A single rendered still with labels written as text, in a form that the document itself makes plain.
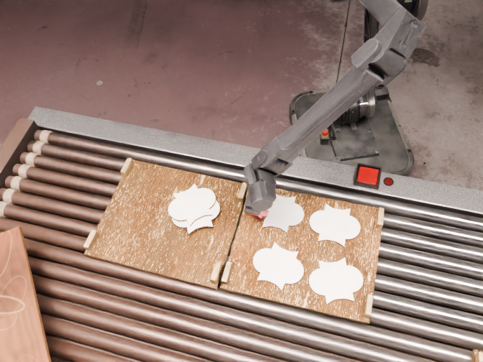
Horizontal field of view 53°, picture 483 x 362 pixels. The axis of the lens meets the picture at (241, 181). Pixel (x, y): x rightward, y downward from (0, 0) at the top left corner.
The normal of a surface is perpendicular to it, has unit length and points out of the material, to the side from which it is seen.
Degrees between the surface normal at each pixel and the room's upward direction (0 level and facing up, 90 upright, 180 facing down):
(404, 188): 0
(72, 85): 0
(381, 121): 0
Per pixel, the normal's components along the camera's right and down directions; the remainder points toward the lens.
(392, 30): -0.76, -0.25
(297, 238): -0.06, -0.53
